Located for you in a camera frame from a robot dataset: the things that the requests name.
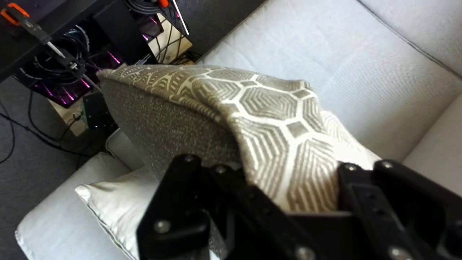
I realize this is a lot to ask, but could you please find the black coiled cable bundle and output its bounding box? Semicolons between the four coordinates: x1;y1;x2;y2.
15;22;92;87

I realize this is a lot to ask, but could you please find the beige geometric patterned pillow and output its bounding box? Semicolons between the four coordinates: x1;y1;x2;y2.
95;63;381;213

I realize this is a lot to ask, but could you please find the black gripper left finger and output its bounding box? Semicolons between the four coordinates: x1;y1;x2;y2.
135;152;319;260

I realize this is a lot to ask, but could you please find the grey sofa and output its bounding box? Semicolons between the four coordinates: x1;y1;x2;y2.
12;0;462;260

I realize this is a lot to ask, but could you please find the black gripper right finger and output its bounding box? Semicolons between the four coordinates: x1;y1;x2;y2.
336;158;462;260

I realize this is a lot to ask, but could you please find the cream satin pillow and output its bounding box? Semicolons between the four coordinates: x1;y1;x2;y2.
73;164;228;260

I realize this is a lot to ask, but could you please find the tan patterned box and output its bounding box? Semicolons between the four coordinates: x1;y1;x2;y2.
145;11;194;66

